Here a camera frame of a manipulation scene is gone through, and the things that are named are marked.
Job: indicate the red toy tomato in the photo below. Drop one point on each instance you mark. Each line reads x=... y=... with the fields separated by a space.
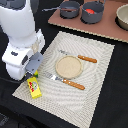
x=90 y=11

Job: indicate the brown toy sausage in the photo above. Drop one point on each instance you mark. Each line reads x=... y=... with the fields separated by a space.
x=68 y=9

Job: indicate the round wooden plate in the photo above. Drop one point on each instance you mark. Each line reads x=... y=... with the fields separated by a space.
x=69 y=67

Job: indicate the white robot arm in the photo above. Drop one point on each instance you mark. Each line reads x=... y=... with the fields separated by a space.
x=18 y=16

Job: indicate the yellow toy cheese block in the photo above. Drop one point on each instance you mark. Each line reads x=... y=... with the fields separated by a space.
x=34 y=87

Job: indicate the yellow toy banana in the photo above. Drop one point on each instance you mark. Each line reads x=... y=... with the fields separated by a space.
x=36 y=74

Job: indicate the grey pot with handle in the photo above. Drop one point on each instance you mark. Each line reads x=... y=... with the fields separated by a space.
x=69 y=4

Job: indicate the woven beige placemat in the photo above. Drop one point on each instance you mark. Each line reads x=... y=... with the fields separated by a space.
x=68 y=103

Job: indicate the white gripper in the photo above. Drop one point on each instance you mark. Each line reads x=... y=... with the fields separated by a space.
x=20 y=49

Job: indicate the grey saucepan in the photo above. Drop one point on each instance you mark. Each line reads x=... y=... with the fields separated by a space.
x=98 y=8

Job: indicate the knife with wooden handle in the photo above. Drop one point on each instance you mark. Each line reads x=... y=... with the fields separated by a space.
x=79 y=56

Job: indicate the fork with wooden handle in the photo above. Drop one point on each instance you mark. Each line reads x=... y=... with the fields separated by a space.
x=68 y=82

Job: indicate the beige bowl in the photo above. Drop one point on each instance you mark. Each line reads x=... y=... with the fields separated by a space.
x=122 y=15

